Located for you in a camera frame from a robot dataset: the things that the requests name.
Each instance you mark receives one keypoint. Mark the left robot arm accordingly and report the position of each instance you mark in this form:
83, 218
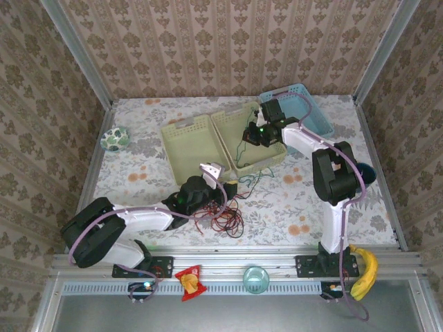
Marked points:
97, 235

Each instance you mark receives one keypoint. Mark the pale green perforated basket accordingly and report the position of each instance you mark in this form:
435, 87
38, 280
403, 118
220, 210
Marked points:
194, 152
232, 135

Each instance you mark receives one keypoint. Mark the light blue perforated basket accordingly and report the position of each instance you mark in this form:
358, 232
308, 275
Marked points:
311, 114

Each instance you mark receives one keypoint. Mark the red snack packet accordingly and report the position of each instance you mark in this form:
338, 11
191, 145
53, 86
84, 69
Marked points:
190, 280

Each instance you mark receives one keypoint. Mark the teal glass cup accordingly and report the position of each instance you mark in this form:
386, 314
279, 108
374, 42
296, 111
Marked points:
256, 280

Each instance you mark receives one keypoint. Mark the green leaf patterned bowl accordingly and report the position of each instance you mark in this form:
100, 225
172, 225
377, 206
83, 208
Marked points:
115, 139

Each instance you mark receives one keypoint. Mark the small black circuit board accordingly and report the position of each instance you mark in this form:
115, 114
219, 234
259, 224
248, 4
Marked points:
330, 288
140, 287

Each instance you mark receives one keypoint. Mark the dark blue bowl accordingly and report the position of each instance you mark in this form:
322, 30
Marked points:
368, 173

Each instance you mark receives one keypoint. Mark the yellow banana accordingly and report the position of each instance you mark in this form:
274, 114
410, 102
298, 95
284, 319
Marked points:
368, 273

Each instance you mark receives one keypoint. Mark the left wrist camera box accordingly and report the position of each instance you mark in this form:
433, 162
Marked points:
212, 173

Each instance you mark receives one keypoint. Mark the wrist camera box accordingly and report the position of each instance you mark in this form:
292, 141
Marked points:
212, 173
273, 110

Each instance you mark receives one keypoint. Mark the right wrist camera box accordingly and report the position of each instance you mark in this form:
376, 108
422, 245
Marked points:
273, 110

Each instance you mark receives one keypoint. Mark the aluminium frame beam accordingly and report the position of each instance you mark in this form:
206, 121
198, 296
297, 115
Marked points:
225, 257

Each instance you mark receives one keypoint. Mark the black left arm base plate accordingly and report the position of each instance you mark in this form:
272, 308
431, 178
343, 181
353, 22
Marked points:
162, 266

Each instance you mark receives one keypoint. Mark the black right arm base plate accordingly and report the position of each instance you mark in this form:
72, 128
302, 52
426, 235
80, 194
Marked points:
306, 266

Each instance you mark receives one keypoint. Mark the aluminium table side rail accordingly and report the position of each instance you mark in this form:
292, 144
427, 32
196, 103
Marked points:
379, 173
90, 180

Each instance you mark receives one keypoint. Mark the aluminium frame post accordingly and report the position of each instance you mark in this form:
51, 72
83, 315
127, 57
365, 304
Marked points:
76, 52
384, 52

